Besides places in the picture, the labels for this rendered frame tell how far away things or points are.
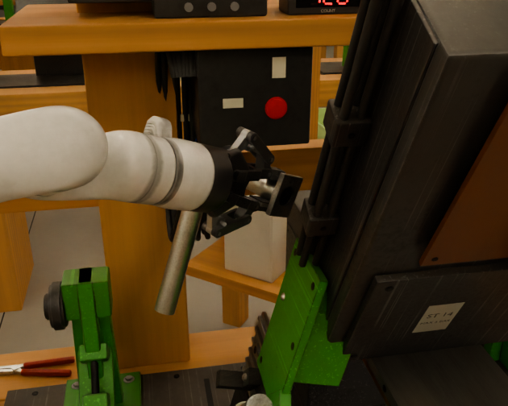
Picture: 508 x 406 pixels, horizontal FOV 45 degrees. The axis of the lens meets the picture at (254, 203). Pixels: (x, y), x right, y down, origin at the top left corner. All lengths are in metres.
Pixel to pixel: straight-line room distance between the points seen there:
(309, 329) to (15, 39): 0.53
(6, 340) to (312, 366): 2.26
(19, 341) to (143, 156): 2.40
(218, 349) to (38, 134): 0.84
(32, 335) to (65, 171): 2.47
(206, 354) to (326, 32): 0.68
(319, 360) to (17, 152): 0.48
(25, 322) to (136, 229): 2.01
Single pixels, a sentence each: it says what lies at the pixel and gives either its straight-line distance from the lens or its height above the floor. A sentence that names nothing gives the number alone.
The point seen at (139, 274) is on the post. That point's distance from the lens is 1.13.
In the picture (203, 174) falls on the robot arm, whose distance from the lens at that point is 0.63.
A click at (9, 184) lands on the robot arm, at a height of 1.48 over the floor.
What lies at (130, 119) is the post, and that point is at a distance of 1.01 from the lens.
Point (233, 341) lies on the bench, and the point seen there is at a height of 0.88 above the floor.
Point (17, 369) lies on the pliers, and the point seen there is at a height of 0.89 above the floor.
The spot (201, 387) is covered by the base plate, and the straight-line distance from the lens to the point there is 1.15.
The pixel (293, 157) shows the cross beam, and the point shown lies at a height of 1.26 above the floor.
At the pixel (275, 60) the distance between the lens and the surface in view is 0.91.
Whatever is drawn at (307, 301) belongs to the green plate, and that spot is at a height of 1.24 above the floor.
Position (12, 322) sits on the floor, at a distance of 3.07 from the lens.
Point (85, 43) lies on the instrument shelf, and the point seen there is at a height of 1.51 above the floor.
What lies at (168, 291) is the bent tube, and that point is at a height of 1.19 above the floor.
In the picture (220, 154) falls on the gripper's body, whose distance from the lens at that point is 0.66.
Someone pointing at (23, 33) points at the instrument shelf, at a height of 1.53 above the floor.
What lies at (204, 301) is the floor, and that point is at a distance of 3.02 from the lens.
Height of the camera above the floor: 1.65
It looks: 24 degrees down
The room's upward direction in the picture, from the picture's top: straight up
